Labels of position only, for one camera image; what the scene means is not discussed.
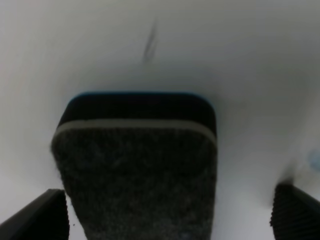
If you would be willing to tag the black felt whiteboard eraser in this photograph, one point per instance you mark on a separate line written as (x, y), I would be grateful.
(139, 166)

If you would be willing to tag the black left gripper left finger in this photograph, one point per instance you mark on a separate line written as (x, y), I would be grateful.
(45, 218)

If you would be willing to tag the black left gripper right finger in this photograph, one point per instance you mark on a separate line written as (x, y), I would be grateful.
(295, 214)

